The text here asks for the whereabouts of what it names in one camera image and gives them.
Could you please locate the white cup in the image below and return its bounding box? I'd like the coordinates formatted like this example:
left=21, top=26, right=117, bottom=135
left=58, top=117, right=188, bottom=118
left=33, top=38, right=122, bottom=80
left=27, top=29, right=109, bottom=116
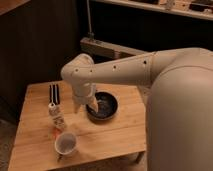
left=54, top=132, right=77, bottom=156

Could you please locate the white sauce bottle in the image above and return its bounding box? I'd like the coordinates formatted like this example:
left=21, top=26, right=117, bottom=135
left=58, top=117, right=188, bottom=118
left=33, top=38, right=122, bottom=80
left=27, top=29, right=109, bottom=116
left=48, top=103, right=66, bottom=131

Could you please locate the background shelf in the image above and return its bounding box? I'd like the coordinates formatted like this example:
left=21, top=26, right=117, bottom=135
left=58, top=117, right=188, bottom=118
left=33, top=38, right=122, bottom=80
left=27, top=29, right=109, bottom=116
left=93, top=0, right=213, bottom=21

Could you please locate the metal pole stand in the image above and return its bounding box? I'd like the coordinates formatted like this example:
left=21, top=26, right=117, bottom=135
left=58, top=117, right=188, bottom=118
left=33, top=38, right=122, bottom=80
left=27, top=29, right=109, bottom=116
left=86, top=0, right=94, bottom=41

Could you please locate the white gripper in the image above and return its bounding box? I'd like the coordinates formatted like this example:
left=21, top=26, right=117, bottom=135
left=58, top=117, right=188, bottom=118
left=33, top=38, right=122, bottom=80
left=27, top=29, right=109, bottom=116
left=72, top=83, right=98, bottom=113

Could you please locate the wooden table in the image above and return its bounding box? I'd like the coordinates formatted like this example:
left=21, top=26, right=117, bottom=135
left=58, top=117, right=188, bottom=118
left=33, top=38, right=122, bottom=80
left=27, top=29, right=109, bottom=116
left=8, top=82, right=146, bottom=171

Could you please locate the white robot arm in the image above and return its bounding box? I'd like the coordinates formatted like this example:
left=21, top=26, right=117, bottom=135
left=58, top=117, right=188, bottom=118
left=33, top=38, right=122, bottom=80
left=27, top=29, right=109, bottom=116
left=61, top=47, right=213, bottom=171

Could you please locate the black chopstick left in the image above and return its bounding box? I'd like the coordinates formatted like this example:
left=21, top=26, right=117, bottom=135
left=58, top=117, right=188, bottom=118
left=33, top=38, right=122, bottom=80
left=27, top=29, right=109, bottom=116
left=49, top=85, right=53, bottom=103

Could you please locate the black bowl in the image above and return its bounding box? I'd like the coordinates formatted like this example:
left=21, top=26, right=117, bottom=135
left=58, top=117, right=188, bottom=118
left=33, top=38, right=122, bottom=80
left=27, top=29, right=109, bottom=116
left=86, top=92, right=118, bottom=121

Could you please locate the wooden bench ledge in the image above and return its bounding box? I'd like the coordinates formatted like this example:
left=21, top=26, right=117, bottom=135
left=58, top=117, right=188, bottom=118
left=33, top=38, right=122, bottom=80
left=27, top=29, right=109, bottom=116
left=80, top=37, right=144, bottom=59

